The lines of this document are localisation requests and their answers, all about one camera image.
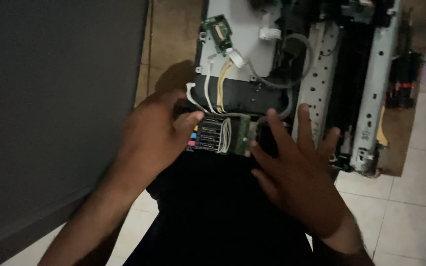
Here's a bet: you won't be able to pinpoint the yellow wire bundle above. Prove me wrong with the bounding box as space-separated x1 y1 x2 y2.
216 58 233 114

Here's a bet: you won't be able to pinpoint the thin white wire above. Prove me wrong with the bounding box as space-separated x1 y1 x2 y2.
203 55 217 113

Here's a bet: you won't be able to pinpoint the perforated metal rail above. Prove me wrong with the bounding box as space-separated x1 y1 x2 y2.
291 21 342 148

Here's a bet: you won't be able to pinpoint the person's left hand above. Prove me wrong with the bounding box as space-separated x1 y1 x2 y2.
119 90 205 185

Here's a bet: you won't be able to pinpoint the gray flat ribbon cable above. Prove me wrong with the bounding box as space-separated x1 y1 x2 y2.
247 33 314 90

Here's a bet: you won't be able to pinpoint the disassembled black printer chassis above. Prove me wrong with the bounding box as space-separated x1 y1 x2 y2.
193 0 402 176

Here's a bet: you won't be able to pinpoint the dark gray panel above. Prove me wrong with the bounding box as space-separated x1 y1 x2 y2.
0 0 150 266

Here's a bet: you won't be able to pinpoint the long silver metal rail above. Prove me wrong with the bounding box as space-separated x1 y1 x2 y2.
349 0 403 174

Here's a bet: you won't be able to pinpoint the printer ink carriage unit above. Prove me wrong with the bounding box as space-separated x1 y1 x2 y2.
186 114 253 156

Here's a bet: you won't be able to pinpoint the person's right hand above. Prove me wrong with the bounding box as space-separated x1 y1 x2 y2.
250 103 350 239

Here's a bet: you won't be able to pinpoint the small green circuit board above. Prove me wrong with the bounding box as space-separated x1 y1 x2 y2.
201 14 234 54

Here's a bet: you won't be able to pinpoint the black and red tool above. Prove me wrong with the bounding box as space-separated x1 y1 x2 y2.
388 50 424 110

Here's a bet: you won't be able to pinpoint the white plug connector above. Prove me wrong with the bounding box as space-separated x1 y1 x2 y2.
259 27 282 41
227 48 248 69

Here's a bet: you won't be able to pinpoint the white wire with end plug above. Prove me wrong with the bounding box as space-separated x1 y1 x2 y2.
185 82 213 115

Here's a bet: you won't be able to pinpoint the person's dark trousers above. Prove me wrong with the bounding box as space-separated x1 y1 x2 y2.
124 148 341 266

